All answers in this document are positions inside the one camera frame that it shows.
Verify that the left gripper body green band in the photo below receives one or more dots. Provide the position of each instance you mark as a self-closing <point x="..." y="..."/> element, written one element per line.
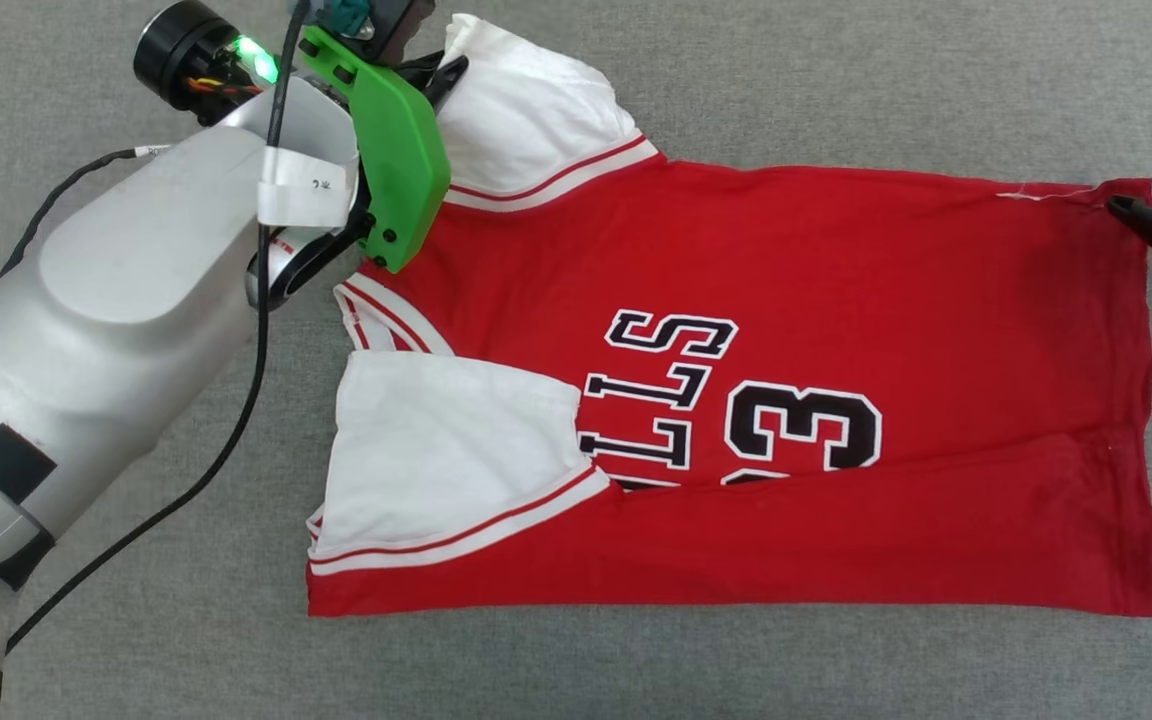
<point x="401" y="170"/>

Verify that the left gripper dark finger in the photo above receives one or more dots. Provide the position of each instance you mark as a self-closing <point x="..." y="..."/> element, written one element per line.
<point x="444" y="80"/>

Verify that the red and white basketball jersey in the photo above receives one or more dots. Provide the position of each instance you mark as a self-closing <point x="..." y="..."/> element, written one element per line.
<point x="886" y="300"/>

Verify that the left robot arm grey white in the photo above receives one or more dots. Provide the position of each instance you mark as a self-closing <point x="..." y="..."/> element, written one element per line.
<point x="106" y="330"/>

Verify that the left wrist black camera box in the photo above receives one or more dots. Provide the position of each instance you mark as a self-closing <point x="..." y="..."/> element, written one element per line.
<point x="406" y="25"/>

